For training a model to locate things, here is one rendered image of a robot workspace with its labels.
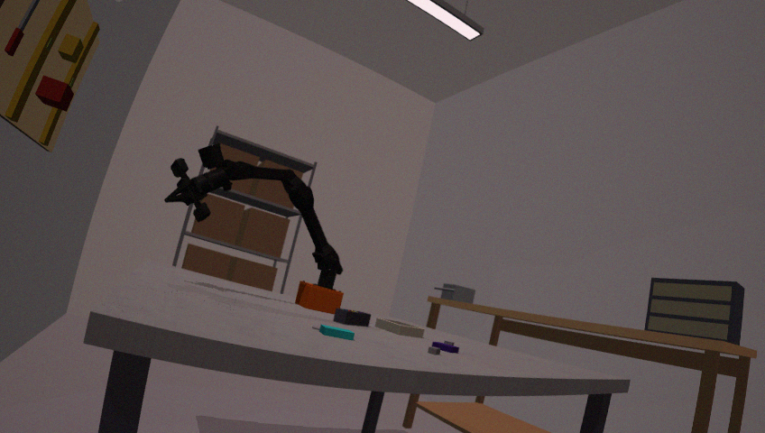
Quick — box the teal rectangular block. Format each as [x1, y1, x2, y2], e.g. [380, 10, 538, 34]
[319, 325, 355, 340]

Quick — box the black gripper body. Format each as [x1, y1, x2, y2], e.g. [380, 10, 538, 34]
[171, 158, 216, 223]

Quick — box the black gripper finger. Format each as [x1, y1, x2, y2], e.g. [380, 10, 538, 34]
[165, 190, 194, 206]
[164, 178, 188, 201]

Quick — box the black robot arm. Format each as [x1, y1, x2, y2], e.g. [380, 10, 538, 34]
[198, 143, 343, 290]

